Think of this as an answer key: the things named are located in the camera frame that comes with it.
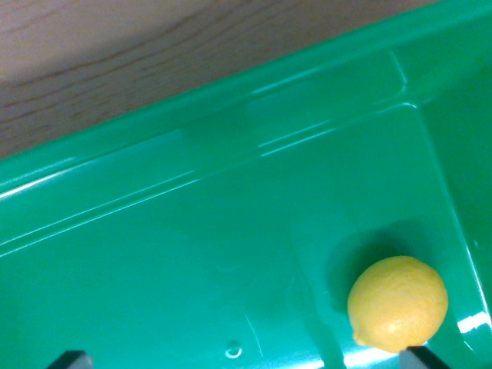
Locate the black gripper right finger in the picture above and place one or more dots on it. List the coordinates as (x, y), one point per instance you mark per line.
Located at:
(421, 358)

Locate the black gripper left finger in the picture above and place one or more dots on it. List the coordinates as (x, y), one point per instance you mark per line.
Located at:
(73, 361)

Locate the yellow lemon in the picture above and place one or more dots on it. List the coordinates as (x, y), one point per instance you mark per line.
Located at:
(397, 303)

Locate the green plastic tray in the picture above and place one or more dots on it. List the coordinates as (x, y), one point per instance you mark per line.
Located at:
(192, 250)

